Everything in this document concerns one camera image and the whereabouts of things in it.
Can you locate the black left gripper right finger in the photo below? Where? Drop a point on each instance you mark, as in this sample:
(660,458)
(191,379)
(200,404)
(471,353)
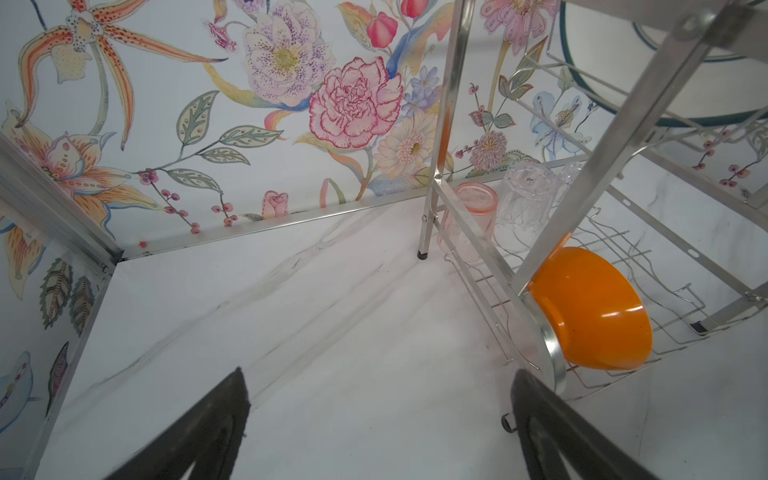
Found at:
(557,441)

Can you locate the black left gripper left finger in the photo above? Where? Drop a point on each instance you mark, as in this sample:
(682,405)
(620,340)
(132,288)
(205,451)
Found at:
(202,444)

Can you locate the orange bowl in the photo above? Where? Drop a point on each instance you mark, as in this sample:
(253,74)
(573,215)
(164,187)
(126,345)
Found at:
(597,316)

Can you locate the steel two-tier dish rack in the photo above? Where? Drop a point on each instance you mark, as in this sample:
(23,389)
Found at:
(692,29)

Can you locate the clear drinking glass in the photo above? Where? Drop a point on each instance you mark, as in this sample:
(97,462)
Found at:
(526,195)

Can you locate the aluminium left corner frame post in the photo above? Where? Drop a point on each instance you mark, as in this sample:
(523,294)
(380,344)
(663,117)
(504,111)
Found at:
(28,190)

